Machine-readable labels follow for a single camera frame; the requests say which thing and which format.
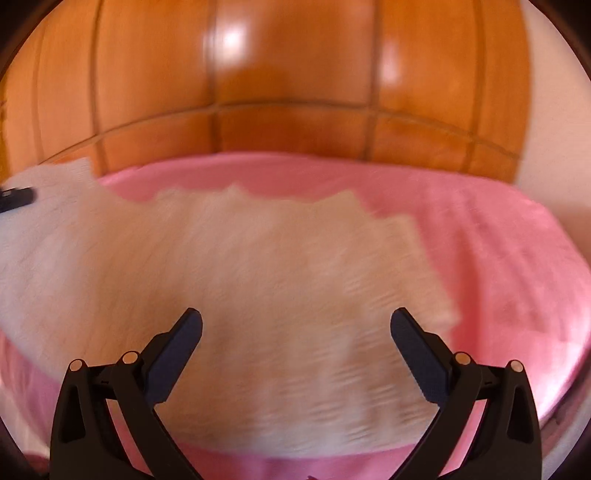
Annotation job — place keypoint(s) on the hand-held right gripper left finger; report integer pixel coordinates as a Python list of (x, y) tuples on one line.
[(170, 355)]

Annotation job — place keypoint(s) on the white knitted sweater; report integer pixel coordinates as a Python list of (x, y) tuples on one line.
[(258, 277)]

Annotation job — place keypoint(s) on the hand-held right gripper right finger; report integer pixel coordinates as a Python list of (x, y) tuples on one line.
[(421, 355)]

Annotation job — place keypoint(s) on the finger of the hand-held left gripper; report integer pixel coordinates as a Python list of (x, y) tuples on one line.
[(18, 197)]

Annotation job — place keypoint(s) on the pink bedspread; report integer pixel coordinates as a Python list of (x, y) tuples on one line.
[(498, 258)]

